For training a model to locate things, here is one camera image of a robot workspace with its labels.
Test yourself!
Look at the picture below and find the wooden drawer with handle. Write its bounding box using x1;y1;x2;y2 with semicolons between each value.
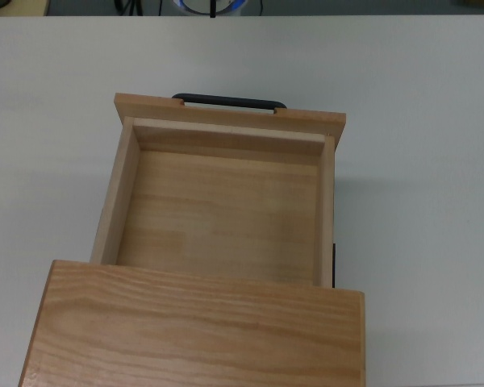
89;92;347;289

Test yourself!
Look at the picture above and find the black metal drawer handle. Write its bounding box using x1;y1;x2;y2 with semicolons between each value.
171;93;288;111

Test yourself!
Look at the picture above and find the wooden two-drawer cabinet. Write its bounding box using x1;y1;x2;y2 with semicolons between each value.
18;259;367;387

